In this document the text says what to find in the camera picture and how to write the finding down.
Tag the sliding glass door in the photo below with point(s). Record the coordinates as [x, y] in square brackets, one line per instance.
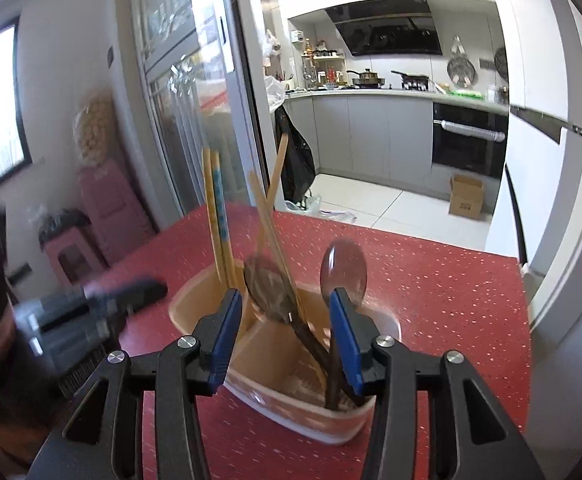
[181, 85]

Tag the black frying pan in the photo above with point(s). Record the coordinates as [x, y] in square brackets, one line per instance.
[413, 81]

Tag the condiment bottle rack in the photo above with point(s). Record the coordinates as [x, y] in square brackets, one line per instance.
[323, 67]

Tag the white refrigerator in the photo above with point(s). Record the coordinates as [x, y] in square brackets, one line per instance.
[536, 185]

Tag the beige plastic utensil holder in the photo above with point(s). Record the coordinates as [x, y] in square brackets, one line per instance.
[271, 355]

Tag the bag of yellow balls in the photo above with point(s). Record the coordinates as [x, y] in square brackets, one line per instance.
[93, 130]

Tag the small pink stool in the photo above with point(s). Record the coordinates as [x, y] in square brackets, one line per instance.
[73, 257]

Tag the stack of pink stools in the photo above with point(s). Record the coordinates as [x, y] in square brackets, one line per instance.
[116, 210]

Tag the round black wall rack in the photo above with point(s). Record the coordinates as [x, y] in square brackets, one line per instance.
[501, 64]

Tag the round metal strainer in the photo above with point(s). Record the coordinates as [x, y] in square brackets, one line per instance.
[461, 70]

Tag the hanging black garbage bag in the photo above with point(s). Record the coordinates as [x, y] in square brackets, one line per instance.
[298, 160]

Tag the grey kitchen counter cabinets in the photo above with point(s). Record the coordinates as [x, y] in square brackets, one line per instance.
[366, 135]

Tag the black plastic bag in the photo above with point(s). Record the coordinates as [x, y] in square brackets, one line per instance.
[63, 225]

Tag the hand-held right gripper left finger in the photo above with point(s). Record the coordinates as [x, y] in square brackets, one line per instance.
[226, 340]

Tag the blue patterned wooden chopstick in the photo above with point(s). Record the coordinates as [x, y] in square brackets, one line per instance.
[223, 230]

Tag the plain wooden chopstick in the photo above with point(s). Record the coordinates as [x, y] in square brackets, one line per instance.
[266, 220]
[277, 175]

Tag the dark translucent plastic spoon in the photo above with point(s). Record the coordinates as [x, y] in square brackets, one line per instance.
[268, 290]
[343, 270]

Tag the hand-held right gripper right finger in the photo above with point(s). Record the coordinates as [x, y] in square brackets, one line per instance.
[346, 340]

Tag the hanging white plastic bag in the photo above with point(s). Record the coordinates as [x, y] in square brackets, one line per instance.
[275, 92]

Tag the black built-in oven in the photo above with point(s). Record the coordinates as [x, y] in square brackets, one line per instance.
[466, 145]

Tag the black range hood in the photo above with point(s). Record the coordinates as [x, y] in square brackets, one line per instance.
[386, 30]

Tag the cardboard box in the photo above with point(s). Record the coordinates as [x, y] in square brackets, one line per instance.
[466, 197]

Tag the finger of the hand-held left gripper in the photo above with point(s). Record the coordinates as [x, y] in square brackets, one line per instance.
[131, 294]

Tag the dark wall switch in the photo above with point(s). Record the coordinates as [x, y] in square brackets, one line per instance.
[111, 56]

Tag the lidded cooking pot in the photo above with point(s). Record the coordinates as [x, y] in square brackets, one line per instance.
[368, 79]

